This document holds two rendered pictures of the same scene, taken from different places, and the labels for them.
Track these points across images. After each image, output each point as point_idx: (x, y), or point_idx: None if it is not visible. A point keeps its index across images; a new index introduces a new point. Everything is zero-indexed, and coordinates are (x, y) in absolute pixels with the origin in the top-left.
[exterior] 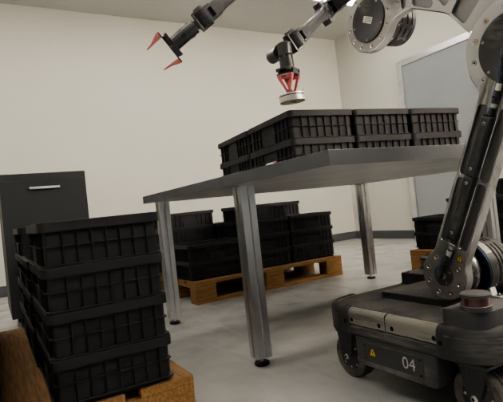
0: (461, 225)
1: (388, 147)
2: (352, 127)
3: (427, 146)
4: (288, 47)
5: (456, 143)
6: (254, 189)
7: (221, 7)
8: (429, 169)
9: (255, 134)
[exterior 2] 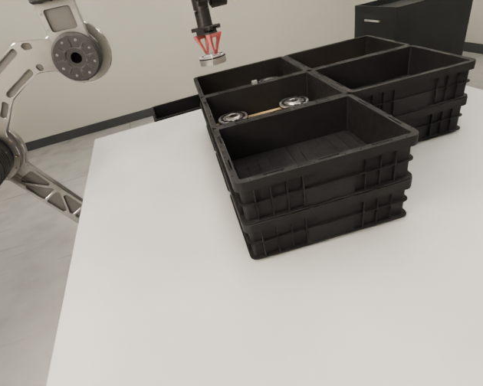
0: None
1: (92, 155)
2: (215, 114)
3: (89, 171)
4: (192, 4)
5: (248, 233)
6: None
7: None
8: None
9: (271, 67)
